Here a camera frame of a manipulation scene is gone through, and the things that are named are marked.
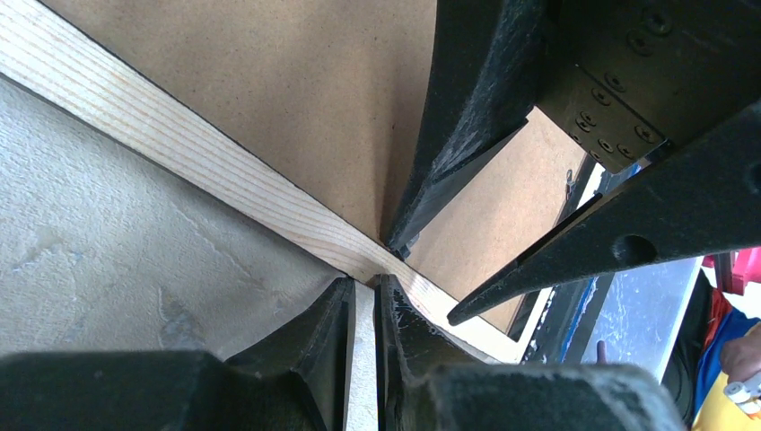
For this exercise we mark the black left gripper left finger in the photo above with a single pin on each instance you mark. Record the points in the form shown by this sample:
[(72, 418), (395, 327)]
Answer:
[(296, 378)]

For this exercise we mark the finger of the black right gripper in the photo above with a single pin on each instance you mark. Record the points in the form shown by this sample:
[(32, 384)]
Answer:
[(483, 83)]

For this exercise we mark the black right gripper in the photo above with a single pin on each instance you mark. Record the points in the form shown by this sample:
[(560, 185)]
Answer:
[(622, 78)]

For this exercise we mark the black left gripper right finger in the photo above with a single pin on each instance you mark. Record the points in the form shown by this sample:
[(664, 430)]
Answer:
[(426, 382)]

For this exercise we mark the brown cardboard backing board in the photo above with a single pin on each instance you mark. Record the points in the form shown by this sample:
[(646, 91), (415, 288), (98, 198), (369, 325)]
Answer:
[(330, 94)]

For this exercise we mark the wooden picture frame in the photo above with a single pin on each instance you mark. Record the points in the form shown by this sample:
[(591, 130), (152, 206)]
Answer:
[(49, 55)]

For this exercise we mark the person in colourful clothes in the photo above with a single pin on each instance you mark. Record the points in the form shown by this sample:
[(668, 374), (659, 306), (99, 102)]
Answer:
[(713, 372)]

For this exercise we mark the metal frame retaining clip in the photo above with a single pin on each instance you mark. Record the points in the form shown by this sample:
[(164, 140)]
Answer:
[(569, 184)]

